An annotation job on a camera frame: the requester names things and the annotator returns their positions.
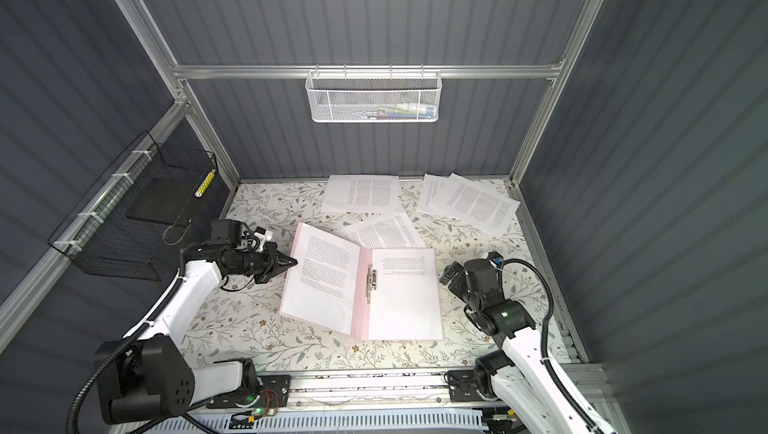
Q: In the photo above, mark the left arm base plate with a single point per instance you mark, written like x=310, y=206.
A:
x=272, y=392

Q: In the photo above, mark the pink paper folder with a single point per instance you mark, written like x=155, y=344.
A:
x=361, y=311

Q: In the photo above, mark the aluminium front rail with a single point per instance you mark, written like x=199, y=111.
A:
x=389, y=388

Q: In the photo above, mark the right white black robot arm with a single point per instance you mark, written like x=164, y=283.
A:
x=521, y=372

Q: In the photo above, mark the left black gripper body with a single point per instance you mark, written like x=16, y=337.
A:
x=255, y=263

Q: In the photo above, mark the metal folder clip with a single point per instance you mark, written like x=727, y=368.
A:
x=371, y=282

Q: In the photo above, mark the black flat pad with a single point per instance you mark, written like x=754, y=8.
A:
x=167, y=202

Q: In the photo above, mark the printed sheet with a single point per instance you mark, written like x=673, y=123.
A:
x=321, y=287
x=475, y=204
x=405, y=305
x=373, y=194
x=431, y=184

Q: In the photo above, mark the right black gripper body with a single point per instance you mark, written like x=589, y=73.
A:
x=472, y=302

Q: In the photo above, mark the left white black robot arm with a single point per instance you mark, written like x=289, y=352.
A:
x=144, y=376

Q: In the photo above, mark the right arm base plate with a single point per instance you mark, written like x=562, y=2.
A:
x=463, y=387

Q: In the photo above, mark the yellow marker pen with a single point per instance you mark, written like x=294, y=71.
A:
x=205, y=183

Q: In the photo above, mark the black wire basket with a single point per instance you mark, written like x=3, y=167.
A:
x=100, y=240

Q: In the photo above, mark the white sheet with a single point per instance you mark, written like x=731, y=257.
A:
x=391, y=230

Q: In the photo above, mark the markers in white basket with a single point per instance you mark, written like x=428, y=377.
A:
x=408, y=111

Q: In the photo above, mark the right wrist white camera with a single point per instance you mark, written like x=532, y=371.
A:
x=496, y=258

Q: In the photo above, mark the white wire mesh basket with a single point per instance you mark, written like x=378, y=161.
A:
x=332, y=99

